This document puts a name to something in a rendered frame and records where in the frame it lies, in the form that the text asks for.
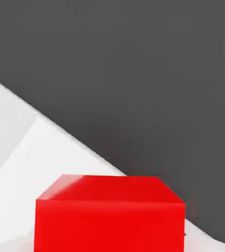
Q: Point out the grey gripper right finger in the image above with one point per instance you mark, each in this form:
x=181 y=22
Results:
x=200 y=241

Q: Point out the small red cube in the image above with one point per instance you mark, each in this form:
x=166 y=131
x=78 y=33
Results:
x=109 y=222

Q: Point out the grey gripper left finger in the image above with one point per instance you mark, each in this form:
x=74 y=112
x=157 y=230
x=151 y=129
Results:
x=15 y=247

